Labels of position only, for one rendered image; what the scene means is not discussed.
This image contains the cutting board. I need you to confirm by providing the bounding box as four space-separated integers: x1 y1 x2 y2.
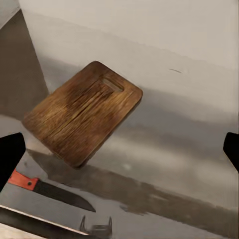
21 61 143 168

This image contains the parer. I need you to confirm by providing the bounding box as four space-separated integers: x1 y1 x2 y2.
7 171 96 212

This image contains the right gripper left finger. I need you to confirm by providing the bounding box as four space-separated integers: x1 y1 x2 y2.
0 132 26 193

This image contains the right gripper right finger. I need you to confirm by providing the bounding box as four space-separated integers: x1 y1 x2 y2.
223 132 239 173

